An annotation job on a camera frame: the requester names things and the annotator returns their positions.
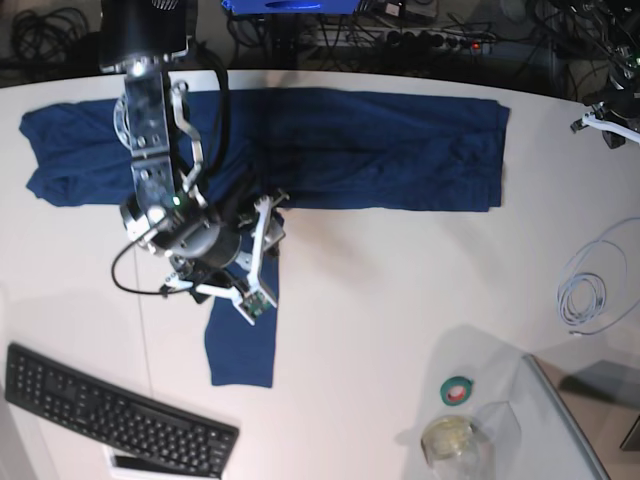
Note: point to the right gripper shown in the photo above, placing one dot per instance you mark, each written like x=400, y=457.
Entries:
x=232, y=205

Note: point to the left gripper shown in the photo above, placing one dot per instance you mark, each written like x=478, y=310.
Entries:
x=624, y=106

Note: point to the dark blue t-shirt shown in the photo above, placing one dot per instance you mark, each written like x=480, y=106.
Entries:
x=327, y=149

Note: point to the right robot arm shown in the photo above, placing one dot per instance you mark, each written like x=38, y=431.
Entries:
x=169, y=163

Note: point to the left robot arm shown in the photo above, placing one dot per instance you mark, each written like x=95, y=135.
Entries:
x=617, y=27

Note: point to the blue box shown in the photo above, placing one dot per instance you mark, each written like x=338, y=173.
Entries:
x=251, y=7

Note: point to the black power strip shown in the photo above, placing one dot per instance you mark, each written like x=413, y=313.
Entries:
x=475, y=42

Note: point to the green electrical tape roll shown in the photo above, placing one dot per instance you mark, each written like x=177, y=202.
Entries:
x=456, y=390

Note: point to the black computer keyboard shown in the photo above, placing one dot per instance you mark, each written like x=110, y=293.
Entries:
x=149, y=433

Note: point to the clear glass jar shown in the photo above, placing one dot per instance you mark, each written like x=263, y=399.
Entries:
x=450, y=448

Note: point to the glass panel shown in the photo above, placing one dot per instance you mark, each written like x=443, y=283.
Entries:
x=601, y=394

